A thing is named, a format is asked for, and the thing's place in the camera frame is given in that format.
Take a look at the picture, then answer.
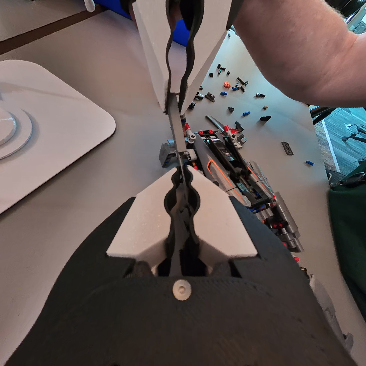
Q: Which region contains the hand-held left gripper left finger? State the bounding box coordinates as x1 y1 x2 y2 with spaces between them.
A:
106 167 180 270

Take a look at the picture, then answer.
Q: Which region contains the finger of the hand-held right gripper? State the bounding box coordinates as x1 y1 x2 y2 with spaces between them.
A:
179 0 233 115
132 0 172 115

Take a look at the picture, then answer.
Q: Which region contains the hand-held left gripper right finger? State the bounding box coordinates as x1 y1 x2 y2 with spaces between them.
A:
186 166 258 270

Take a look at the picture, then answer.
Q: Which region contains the grey lego vehicle model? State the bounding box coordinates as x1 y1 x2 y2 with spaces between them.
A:
159 116 355 352

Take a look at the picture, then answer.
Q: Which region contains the grey lego wing assembly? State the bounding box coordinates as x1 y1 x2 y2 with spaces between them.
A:
164 93 198 275

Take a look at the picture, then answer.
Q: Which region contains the person's right forearm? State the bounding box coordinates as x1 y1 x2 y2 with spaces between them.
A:
233 0 366 106

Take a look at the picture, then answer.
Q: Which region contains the cluster of black lego pieces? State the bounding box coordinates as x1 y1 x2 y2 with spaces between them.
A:
189 91 204 109

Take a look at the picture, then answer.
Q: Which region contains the blue plastic bin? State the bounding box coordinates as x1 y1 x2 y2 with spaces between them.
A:
94 0 191 46

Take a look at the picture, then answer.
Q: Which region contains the white book stand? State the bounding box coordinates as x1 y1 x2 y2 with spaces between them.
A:
0 59 116 215

